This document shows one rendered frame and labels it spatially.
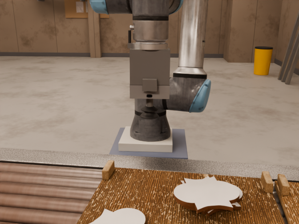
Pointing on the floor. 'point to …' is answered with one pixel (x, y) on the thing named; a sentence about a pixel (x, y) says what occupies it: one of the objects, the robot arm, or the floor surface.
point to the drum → (262, 60)
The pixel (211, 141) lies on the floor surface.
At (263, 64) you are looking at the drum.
